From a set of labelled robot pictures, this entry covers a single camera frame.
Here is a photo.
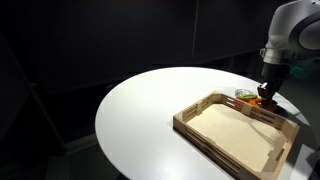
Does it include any red ring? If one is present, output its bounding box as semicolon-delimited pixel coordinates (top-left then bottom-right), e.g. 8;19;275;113
233;97;250;105

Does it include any green ring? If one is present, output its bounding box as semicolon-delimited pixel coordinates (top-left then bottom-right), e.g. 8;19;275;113
239;93;259;101

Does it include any light wooden slatted tray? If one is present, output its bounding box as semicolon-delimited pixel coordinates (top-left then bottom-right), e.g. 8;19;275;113
172;90;302;180

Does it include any clear plastic ring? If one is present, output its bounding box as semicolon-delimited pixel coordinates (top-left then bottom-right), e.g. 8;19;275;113
234;88;254;98

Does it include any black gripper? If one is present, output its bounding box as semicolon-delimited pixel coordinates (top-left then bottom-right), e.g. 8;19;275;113
256;61;291;105

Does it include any orange textured ring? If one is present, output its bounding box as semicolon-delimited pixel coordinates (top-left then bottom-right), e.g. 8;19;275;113
248;97;278;113

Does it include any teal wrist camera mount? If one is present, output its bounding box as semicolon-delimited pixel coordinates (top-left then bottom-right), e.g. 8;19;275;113
289;64;316;81

